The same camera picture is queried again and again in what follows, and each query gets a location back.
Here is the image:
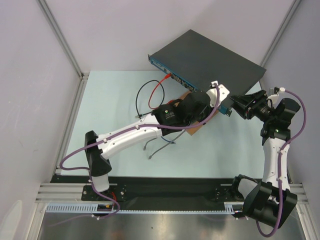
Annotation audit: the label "long grey ethernet cable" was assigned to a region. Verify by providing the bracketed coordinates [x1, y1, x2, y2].
[148, 131, 187, 160]

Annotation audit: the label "black ethernet cable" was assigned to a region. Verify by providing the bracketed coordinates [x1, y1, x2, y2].
[133, 79, 166, 119]

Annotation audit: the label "short grey ethernet cable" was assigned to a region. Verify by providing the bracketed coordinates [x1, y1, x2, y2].
[142, 139, 155, 151]

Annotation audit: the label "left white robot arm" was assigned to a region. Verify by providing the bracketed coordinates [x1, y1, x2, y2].
[85, 91, 217, 200]

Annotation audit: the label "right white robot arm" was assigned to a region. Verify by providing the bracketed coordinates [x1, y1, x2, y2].
[230, 90, 301, 230]

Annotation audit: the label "wooden board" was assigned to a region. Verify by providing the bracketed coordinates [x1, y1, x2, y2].
[179, 91, 219, 136]

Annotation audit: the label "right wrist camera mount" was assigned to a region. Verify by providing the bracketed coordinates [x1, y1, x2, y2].
[267, 87, 286, 105]

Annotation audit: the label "black blue network switch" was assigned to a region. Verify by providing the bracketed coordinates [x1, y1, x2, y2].
[147, 29, 267, 118]

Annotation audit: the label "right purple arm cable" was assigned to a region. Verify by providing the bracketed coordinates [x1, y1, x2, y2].
[236, 89, 308, 238]

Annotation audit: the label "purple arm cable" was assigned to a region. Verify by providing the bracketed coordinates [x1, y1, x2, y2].
[59, 83, 221, 221]
[236, 89, 308, 238]

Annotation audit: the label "red ethernet cable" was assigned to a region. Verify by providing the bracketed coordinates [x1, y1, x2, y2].
[147, 72, 176, 109]

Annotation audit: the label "right aluminium frame post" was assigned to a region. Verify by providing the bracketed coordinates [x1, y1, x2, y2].
[260, 0, 302, 68]

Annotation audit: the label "aluminium frame post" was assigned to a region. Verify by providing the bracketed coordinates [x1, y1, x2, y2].
[260, 0, 302, 68]
[36, 0, 88, 80]

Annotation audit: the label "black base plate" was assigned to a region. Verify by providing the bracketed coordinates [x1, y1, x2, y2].
[50, 175, 244, 212]

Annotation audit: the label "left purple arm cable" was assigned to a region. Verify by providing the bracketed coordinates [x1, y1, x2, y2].
[59, 83, 221, 221]

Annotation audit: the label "left aluminium frame post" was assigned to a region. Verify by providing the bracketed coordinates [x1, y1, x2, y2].
[36, 0, 88, 80]

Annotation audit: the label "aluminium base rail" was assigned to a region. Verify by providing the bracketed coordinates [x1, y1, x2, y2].
[34, 182, 87, 204]

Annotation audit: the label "white slotted cable duct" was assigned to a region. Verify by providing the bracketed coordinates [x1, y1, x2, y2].
[46, 202, 121, 214]

